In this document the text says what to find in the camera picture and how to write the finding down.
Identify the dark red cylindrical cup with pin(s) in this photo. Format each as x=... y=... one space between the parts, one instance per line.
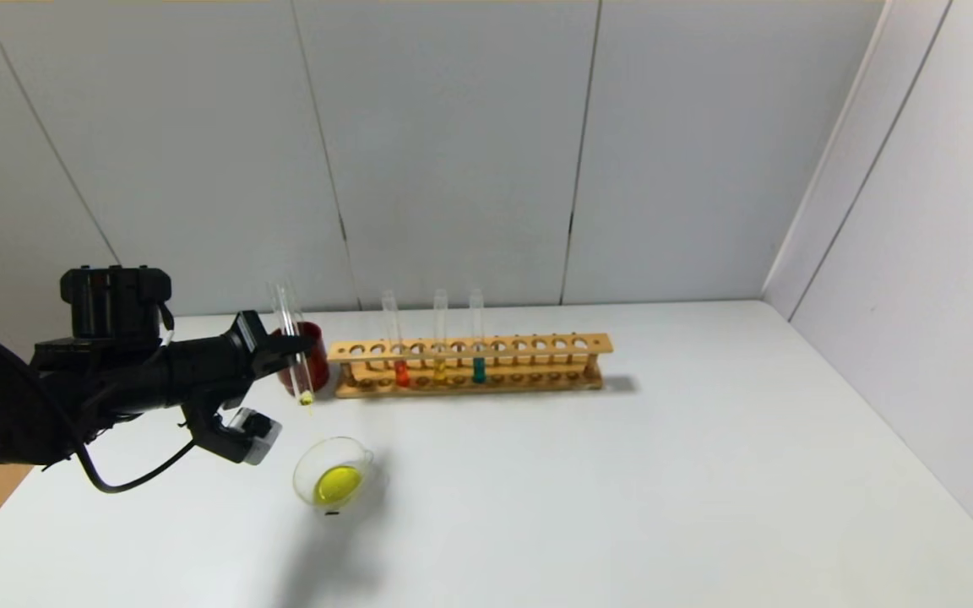
x=319 y=371

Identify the clear glass beaker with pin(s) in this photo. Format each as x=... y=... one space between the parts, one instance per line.
x=339 y=485

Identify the wooden test tube rack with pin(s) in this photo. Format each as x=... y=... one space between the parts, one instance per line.
x=495 y=349

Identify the test tube with blue pigment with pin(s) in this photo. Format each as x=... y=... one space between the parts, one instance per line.
x=478 y=370

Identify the test tube with yellow pigment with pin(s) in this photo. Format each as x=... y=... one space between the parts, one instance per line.
x=306 y=393
x=441 y=371

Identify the test tube with red pigment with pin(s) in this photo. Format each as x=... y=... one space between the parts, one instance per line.
x=402 y=374

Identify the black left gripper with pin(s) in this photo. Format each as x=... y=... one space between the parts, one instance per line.
x=247 y=339

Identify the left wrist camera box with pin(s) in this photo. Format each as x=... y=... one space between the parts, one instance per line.
x=237 y=439

